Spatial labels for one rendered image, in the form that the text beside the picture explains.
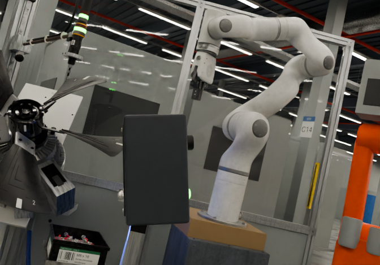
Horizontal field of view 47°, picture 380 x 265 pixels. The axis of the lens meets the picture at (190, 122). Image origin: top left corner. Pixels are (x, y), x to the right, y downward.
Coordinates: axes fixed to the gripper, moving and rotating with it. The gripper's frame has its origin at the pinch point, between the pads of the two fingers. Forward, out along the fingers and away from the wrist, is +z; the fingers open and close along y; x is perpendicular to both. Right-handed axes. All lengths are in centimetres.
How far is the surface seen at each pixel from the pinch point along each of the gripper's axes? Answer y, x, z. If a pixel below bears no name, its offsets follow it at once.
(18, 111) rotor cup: -39, 44, 21
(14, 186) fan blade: -47, 27, 43
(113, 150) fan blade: -21.8, 13.9, 26.3
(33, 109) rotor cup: -35, 41, 19
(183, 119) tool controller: -73, -42, 14
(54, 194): -30, 28, 45
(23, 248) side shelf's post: 7, 75, 83
